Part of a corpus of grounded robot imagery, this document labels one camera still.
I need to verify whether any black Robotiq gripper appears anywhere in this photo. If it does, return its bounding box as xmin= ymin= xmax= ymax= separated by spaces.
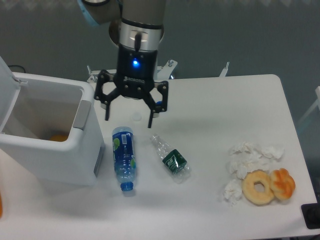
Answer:
xmin=94 ymin=45 xmax=169 ymax=129

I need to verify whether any white push-lid trash can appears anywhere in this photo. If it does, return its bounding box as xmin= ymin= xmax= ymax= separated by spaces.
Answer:
xmin=0 ymin=61 xmax=105 ymax=185

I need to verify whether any white bottle cap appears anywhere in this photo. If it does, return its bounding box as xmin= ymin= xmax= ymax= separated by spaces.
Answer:
xmin=132 ymin=112 xmax=142 ymax=122

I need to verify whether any blue plastic bottle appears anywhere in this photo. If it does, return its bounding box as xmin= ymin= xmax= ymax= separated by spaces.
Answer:
xmin=112 ymin=126 xmax=137 ymax=192

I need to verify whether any clear bottle green label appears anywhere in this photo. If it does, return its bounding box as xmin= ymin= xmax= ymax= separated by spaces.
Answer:
xmin=150 ymin=134 xmax=191 ymax=184

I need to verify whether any orange fruit inside bin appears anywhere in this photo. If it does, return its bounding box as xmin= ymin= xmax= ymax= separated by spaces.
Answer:
xmin=49 ymin=134 xmax=68 ymax=142

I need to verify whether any large crumpled white tissue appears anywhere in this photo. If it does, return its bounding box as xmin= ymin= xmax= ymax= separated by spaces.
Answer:
xmin=227 ymin=141 xmax=285 ymax=180

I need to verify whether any small crumpled white tissue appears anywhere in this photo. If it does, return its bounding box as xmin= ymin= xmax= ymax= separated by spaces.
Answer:
xmin=223 ymin=179 xmax=243 ymax=206

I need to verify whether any orange glazed twisted bun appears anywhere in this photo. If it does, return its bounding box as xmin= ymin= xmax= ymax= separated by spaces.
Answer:
xmin=270 ymin=168 xmax=296 ymax=201

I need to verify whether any orange object at left edge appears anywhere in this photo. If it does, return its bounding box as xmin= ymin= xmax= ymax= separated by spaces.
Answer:
xmin=0 ymin=193 xmax=3 ymax=218

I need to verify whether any black device at edge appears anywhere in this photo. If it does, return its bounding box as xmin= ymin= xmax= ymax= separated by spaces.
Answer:
xmin=301 ymin=203 xmax=320 ymax=230

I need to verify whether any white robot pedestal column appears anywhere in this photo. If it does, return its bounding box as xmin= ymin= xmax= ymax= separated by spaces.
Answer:
xmin=108 ymin=18 xmax=165 ymax=76

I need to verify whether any black cable on floor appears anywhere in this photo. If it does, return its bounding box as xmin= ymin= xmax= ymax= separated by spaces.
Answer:
xmin=7 ymin=64 xmax=26 ymax=74

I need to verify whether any plain ring doughnut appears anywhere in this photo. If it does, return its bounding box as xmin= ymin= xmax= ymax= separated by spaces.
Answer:
xmin=241 ymin=170 xmax=275 ymax=206

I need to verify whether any white frame at right edge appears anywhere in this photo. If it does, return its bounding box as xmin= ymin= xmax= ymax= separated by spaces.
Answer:
xmin=296 ymin=86 xmax=320 ymax=134

